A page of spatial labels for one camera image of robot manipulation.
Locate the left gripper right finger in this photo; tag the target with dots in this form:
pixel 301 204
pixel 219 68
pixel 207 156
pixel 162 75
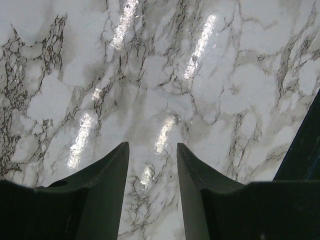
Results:
pixel 209 200

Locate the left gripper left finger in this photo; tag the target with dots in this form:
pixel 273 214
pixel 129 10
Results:
pixel 100 193

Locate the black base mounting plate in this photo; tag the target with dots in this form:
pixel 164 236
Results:
pixel 302 160

